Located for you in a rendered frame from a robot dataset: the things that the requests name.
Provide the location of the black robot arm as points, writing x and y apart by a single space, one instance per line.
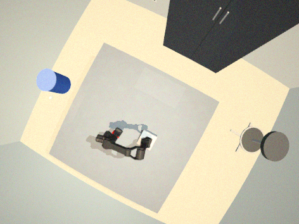
108 142

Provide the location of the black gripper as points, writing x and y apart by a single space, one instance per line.
117 133

